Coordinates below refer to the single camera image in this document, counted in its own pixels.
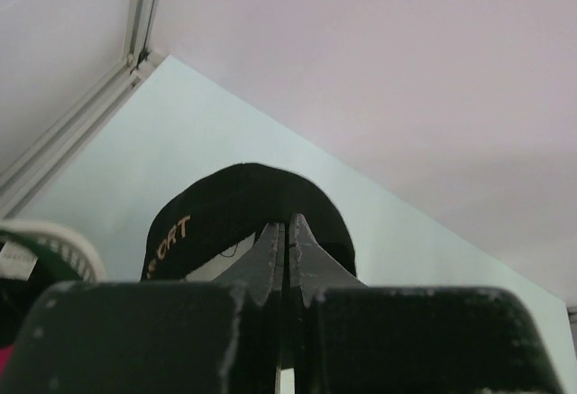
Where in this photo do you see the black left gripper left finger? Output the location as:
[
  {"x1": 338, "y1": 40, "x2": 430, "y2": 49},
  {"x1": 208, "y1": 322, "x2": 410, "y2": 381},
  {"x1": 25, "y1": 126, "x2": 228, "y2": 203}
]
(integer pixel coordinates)
[{"x1": 214, "y1": 224, "x2": 280, "y2": 304}]

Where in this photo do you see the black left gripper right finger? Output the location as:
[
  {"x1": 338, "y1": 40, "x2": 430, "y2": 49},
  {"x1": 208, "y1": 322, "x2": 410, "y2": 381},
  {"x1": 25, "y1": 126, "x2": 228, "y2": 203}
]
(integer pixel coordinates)
[{"x1": 288, "y1": 214, "x2": 367, "y2": 307}]

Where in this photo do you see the magenta mesh cap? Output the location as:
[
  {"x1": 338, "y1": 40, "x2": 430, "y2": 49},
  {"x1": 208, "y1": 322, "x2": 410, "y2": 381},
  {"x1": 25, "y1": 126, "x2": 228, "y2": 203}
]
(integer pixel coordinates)
[{"x1": 0, "y1": 345, "x2": 14, "y2": 374}]

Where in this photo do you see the black cap with gold lettering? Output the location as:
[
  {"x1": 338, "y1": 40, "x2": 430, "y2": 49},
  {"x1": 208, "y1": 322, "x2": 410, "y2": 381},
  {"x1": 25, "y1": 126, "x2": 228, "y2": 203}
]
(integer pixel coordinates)
[{"x1": 141, "y1": 163, "x2": 356, "y2": 280}]

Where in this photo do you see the white plastic basket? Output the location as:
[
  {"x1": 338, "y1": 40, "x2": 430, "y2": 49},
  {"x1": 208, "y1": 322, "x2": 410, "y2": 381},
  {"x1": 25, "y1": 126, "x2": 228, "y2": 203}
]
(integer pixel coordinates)
[{"x1": 1, "y1": 219, "x2": 106, "y2": 282}]

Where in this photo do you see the green brim black cap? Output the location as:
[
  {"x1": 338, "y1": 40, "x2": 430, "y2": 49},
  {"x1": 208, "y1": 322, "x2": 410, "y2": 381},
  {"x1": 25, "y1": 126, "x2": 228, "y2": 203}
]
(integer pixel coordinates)
[{"x1": 1, "y1": 228, "x2": 82, "y2": 349}]

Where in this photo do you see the left aluminium frame post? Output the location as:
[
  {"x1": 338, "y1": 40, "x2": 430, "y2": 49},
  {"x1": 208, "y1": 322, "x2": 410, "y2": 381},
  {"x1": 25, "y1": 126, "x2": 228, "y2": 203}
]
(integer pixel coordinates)
[{"x1": 1, "y1": 0, "x2": 157, "y2": 217}]

